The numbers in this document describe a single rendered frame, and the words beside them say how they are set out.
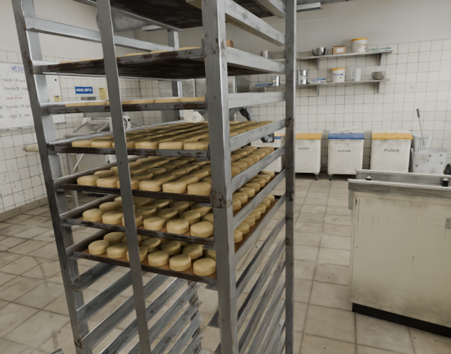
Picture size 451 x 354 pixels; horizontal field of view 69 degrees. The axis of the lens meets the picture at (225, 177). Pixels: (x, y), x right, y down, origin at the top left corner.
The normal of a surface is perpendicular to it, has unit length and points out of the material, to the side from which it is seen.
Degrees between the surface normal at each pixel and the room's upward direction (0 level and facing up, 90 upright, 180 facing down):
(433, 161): 95
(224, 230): 90
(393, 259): 90
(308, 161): 94
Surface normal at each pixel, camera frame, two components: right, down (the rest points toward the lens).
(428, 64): -0.34, 0.24
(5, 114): 0.94, 0.04
